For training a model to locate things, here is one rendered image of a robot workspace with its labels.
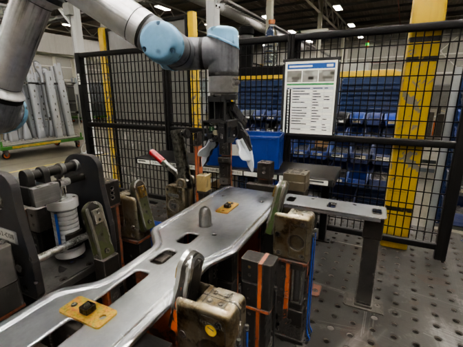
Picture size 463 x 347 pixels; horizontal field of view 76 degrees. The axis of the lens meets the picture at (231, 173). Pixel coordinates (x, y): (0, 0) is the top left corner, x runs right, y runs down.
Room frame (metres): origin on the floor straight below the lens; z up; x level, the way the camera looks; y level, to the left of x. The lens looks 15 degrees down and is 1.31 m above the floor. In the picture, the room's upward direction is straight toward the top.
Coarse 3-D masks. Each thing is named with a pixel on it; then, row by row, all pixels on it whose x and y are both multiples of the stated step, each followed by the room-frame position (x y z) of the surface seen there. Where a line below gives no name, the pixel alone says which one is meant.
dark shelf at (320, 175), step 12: (144, 156) 1.38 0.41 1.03; (168, 156) 1.38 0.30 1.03; (192, 156) 1.38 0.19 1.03; (192, 168) 1.22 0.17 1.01; (204, 168) 1.20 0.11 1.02; (216, 168) 1.17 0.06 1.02; (240, 168) 1.14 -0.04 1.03; (288, 168) 1.14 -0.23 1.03; (300, 168) 1.14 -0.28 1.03; (312, 168) 1.14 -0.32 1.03; (324, 168) 1.14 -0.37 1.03; (336, 168) 1.14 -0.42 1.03; (276, 180) 1.07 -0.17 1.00; (312, 180) 1.01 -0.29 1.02; (324, 180) 0.99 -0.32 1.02; (336, 180) 1.04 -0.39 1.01
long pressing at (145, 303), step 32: (224, 192) 0.93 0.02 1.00; (256, 192) 0.93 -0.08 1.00; (160, 224) 0.67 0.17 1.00; (192, 224) 0.68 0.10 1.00; (224, 224) 0.68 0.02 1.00; (256, 224) 0.68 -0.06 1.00; (224, 256) 0.54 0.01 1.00; (64, 288) 0.42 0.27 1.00; (96, 288) 0.43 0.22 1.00; (160, 288) 0.43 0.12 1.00; (32, 320) 0.35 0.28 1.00; (64, 320) 0.35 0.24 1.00; (128, 320) 0.35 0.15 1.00
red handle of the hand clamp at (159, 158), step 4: (152, 152) 0.89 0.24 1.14; (156, 152) 0.89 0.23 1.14; (152, 156) 0.89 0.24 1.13; (156, 156) 0.88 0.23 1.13; (160, 156) 0.88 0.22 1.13; (156, 160) 0.88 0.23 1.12; (160, 160) 0.88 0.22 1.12; (164, 160) 0.88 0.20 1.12; (164, 164) 0.87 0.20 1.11; (168, 164) 0.87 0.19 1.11; (168, 168) 0.87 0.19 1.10; (172, 168) 0.87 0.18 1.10; (172, 172) 0.86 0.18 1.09; (176, 172) 0.86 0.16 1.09; (176, 176) 0.86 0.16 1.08; (188, 180) 0.85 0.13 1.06
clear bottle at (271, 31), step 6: (270, 24) 1.40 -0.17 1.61; (270, 30) 1.39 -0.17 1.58; (264, 48) 1.41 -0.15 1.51; (270, 48) 1.39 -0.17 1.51; (276, 48) 1.39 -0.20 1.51; (264, 54) 1.40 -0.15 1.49; (270, 54) 1.38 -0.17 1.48; (276, 54) 1.39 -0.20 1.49; (264, 60) 1.40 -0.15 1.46; (270, 60) 1.38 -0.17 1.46; (276, 60) 1.40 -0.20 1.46
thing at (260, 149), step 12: (252, 132) 1.31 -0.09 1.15; (264, 132) 1.29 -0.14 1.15; (276, 132) 1.28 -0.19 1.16; (252, 144) 1.15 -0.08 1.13; (264, 144) 1.14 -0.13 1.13; (276, 144) 1.12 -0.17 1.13; (216, 156) 1.19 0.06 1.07; (264, 156) 1.14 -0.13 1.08; (276, 156) 1.12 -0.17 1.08; (276, 168) 1.12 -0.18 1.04
